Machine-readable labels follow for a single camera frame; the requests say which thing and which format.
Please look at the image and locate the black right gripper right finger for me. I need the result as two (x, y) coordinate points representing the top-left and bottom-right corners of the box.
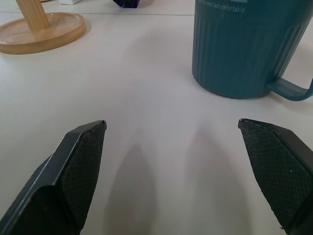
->
(238, 118), (313, 235)

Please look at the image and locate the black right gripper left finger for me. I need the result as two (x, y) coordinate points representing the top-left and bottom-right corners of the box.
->
(0, 119), (108, 235)

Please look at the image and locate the teal ribbed plastic mug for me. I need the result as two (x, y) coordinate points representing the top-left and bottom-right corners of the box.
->
(191, 0), (313, 101)

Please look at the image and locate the wooden mug stand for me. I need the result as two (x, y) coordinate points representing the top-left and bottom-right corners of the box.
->
(0, 0), (87, 55)

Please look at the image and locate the dark blue object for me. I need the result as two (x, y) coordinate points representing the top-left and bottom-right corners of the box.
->
(112, 0), (142, 9)

